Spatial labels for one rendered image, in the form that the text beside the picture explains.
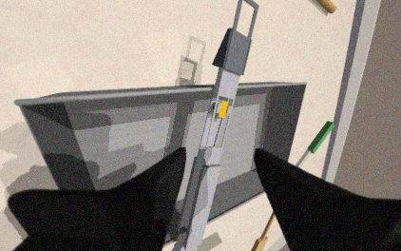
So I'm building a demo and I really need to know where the cream flat square slab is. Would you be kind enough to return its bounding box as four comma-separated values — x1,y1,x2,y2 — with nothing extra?
197,231,223,251

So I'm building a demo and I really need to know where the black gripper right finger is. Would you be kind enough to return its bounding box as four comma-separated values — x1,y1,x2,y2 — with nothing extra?
254,148,401,251

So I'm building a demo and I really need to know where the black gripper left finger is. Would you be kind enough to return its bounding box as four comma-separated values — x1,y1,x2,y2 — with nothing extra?
8,147,186,251

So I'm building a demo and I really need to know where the red block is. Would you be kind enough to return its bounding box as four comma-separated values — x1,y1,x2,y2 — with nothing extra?
316,0,337,13

